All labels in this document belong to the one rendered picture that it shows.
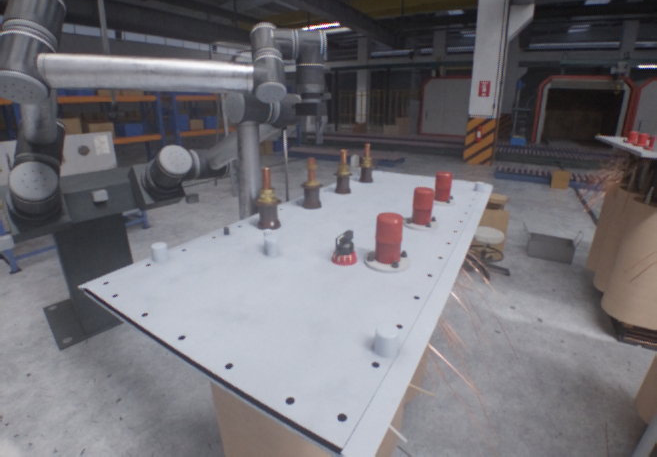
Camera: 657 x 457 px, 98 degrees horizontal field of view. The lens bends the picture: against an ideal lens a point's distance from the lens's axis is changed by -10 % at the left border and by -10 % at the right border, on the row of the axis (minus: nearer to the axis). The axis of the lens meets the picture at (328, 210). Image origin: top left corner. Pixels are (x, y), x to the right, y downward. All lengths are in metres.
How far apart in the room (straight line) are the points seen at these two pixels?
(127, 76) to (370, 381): 1.02
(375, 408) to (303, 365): 0.14
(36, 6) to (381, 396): 1.34
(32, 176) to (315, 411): 1.68
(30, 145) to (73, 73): 0.89
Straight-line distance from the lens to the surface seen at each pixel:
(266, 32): 1.24
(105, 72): 1.15
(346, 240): 0.86
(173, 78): 1.12
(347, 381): 0.55
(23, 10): 1.33
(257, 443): 1.06
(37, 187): 1.90
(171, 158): 2.08
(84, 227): 3.00
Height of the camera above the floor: 1.77
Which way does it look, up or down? 18 degrees down
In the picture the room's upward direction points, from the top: straight up
